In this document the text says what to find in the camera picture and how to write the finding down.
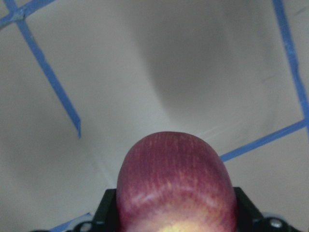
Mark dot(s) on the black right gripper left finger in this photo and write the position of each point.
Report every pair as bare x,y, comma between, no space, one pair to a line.
105,218

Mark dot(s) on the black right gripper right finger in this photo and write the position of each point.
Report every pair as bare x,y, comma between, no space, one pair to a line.
249,215

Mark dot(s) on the red yellow apple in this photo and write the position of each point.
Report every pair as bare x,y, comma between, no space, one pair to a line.
175,182

